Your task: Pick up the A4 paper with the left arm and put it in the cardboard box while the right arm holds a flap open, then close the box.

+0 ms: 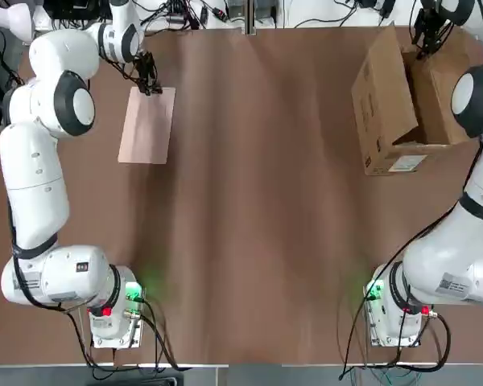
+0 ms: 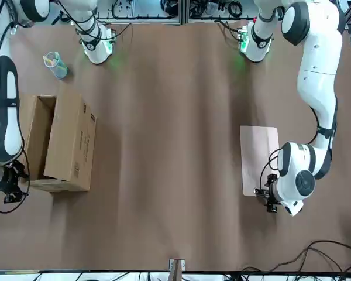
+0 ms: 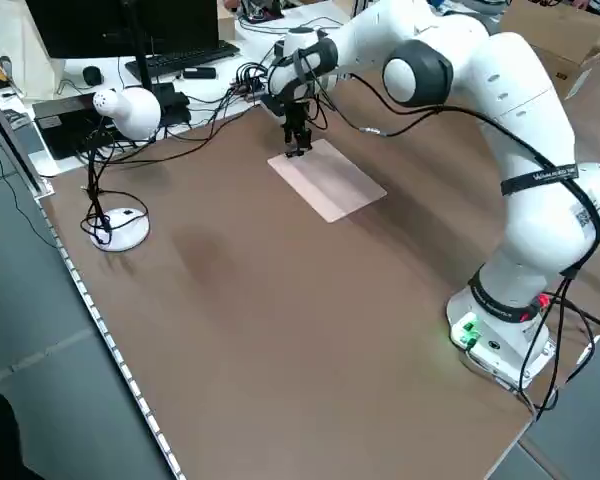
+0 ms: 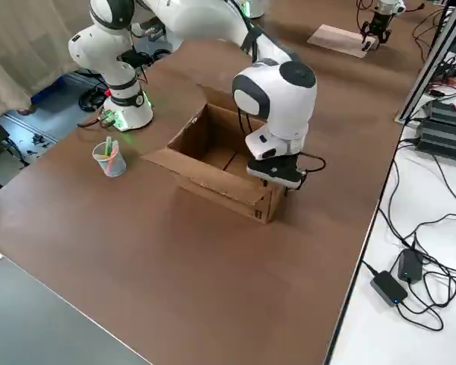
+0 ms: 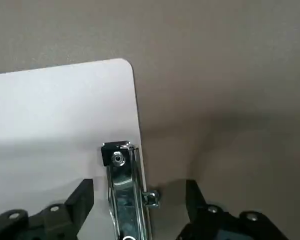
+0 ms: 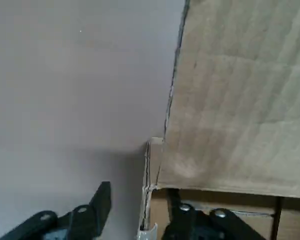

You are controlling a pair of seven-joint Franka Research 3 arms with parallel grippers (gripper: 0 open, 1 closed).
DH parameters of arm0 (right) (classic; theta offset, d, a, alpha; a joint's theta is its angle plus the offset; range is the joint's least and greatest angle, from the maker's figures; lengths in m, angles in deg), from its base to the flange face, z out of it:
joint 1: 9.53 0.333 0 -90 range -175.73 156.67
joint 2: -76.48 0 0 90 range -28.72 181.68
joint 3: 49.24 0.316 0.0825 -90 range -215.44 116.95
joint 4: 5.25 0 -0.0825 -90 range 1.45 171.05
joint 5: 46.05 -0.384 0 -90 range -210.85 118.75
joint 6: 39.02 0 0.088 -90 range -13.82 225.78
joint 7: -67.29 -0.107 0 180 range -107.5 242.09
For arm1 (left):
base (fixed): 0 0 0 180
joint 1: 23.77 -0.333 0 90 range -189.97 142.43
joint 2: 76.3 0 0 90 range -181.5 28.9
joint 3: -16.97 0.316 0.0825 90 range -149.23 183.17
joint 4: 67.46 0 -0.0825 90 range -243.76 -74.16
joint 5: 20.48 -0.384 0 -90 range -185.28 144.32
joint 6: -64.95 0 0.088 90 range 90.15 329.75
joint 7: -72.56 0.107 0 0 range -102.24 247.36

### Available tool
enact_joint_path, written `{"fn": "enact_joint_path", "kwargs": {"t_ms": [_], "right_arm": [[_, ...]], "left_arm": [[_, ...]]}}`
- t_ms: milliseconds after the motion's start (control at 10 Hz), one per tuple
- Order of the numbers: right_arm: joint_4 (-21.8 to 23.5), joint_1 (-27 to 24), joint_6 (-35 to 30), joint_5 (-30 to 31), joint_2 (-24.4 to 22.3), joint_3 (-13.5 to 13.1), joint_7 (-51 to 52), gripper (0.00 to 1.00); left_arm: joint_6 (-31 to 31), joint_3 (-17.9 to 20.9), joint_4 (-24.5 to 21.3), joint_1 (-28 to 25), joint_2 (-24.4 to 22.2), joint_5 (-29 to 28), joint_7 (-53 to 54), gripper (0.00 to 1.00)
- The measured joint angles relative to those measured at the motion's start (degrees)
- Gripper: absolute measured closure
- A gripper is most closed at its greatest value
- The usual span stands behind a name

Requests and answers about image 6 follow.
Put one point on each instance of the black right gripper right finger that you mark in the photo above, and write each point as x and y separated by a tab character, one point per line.
190	225

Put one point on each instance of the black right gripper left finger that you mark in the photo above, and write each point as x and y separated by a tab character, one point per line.
85	220

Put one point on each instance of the brown cardboard box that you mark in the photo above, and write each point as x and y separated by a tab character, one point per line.
240	100

